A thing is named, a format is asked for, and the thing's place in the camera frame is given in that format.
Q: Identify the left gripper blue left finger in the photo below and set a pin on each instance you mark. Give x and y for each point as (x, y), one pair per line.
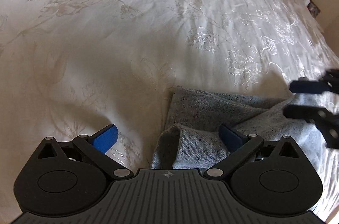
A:
(92, 149)

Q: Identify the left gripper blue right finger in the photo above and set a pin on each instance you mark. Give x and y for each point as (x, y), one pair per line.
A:
(241, 147)

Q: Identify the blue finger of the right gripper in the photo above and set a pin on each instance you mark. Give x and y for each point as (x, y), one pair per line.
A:
(308, 113)
(304, 85)

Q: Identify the grey speckled pants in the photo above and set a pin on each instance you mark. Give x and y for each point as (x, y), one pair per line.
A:
(190, 137)

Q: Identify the dark framed photo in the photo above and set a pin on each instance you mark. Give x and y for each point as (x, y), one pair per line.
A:
(313, 9)

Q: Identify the cream floral bedspread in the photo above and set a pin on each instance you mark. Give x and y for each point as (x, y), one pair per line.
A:
(70, 67)

